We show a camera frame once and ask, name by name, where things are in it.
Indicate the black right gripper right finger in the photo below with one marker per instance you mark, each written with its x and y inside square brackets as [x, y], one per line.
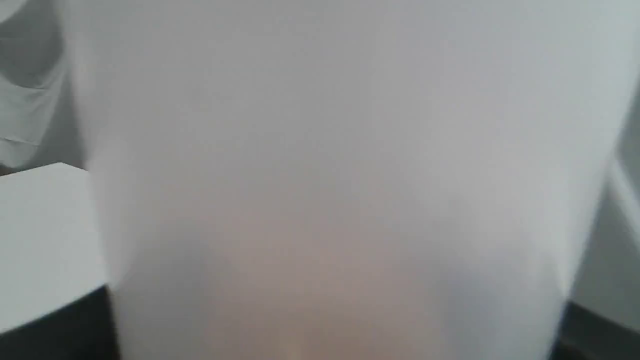
[584, 335]

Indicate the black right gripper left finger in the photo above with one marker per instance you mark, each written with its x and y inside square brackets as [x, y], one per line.
[81, 330]

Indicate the clear plastic squeeze bottle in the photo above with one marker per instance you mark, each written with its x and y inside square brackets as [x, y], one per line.
[347, 179]

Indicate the grey fabric backdrop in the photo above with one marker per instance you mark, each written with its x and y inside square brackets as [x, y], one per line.
[39, 125]

